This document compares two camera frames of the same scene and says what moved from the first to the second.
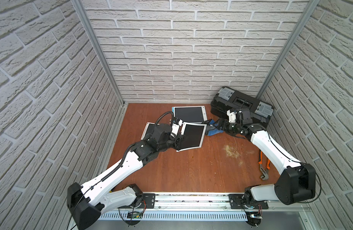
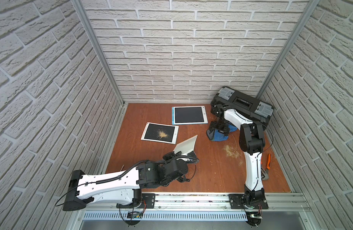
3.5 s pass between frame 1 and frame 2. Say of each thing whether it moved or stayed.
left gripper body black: moved
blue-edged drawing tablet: stayed
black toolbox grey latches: stayed
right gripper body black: moved
